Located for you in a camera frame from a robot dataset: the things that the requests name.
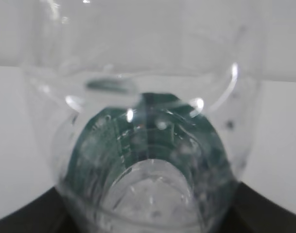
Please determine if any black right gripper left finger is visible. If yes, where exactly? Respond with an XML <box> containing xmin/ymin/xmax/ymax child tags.
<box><xmin>0</xmin><ymin>188</ymin><xmax>79</xmax><ymax>233</ymax></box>

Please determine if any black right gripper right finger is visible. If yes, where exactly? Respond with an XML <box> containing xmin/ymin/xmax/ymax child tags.
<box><xmin>223</xmin><ymin>183</ymin><xmax>296</xmax><ymax>233</ymax></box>

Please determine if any clear green-label water bottle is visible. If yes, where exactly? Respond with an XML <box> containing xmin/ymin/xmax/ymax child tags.
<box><xmin>22</xmin><ymin>0</ymin><xmax>263</xmax><ymax>233</ymax></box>

